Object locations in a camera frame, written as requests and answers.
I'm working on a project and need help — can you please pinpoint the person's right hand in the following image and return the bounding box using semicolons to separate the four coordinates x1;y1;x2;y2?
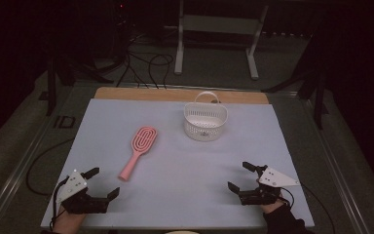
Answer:
261;193;288;215

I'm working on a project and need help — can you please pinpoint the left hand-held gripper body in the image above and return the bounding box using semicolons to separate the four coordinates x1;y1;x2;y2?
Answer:
56;169;110;215

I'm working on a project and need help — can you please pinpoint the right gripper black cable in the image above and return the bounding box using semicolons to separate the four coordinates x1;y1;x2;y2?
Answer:
280;184;336;234

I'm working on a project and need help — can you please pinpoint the aluminium frame rail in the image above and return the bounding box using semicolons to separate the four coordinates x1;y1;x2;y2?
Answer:
0;118;61;228
300;96;369;234

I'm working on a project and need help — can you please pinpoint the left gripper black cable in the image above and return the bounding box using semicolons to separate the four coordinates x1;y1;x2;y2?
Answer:
50;175;70;229

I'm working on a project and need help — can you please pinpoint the pink hairbrush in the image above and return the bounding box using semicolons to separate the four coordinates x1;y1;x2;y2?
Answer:
118;126;159;182

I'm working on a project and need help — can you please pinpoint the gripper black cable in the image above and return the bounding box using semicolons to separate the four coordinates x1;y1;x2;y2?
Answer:
50;175;70;229
280;184;336;234

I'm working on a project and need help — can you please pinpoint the white plastic basket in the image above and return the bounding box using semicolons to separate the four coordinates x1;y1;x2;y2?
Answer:
183;91;229;142

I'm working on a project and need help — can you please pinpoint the bundle of black cables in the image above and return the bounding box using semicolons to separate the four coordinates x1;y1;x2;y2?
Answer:
116;48;175;91

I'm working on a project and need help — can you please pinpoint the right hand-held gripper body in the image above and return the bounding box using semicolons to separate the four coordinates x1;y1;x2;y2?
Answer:
239;165;301;206

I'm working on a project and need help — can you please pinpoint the person's left hand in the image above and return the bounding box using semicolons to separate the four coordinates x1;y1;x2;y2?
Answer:
52;207;86;234

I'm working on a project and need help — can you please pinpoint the white metal desk stand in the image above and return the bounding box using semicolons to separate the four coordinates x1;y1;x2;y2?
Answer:
173;0;270;81

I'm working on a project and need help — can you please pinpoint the black floor cable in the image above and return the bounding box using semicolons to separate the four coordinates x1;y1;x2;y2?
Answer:
25;137;76;197

